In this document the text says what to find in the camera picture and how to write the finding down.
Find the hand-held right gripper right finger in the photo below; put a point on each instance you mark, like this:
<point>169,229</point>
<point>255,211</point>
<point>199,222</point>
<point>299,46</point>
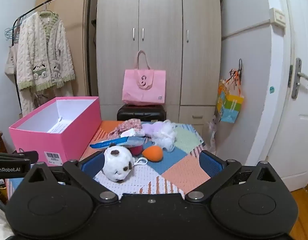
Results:
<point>211,166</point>

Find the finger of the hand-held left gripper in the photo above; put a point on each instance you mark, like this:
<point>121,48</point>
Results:
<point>23,156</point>

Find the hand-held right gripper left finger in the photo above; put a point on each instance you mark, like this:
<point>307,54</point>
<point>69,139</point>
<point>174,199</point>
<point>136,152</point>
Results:
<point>91,166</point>

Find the white panda plush toy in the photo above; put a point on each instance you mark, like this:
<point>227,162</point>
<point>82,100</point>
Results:
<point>116,160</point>

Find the blue tissue packet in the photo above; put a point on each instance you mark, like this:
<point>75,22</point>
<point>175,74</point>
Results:
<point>111,143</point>

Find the pink cardboard box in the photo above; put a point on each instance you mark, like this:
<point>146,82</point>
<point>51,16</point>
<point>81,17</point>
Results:
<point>56,140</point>

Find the red soft toy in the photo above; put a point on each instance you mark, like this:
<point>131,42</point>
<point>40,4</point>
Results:
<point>136,150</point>

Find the white mesh bath pouf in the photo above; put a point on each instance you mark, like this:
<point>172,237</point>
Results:
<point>165,135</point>

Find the pink floral cloth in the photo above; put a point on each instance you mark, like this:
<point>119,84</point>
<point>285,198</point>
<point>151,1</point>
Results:
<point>130,124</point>

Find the orange makeup sponge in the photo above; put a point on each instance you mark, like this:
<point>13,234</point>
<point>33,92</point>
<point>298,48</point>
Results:
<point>152,153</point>

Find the lilac plush toy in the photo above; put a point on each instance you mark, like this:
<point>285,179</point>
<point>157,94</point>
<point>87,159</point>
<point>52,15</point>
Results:
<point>150,130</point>

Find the clear plastic bag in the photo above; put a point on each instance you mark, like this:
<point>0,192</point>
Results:
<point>213,132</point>

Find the patchwork knitted blanket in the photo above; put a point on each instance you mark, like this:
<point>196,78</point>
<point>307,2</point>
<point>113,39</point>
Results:
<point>176,170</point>

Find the printed paper sheet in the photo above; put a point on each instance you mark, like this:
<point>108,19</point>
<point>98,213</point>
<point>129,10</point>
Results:
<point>57,127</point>

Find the colourful paper gift bag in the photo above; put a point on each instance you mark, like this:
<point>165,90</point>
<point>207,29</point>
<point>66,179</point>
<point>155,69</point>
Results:
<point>230,105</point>

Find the black suitcase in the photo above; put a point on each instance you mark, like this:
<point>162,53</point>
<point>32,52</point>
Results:
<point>141,112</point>

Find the pink tote bag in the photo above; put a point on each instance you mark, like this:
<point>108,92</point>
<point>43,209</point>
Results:
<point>144,90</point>

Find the white door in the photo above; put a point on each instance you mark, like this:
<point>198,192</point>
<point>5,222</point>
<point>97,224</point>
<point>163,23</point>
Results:
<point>301,142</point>

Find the beige canvas tote bag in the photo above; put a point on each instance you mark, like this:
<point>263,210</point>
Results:
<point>11,62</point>

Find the teal round sticker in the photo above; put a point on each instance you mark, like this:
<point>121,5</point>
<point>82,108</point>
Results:
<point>272,90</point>

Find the cream fleece pajama jacket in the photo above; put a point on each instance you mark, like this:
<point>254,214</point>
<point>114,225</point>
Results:
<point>43,55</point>

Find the black clothes rack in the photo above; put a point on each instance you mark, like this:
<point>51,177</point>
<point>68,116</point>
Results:
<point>88,30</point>

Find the light wood wardrobe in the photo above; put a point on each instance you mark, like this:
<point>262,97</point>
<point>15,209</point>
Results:
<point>159,17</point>

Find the white door frame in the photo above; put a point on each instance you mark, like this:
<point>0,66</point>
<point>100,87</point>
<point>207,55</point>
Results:
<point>264,105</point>

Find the white wall switch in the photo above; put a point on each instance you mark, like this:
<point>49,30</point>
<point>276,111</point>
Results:
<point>278,17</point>

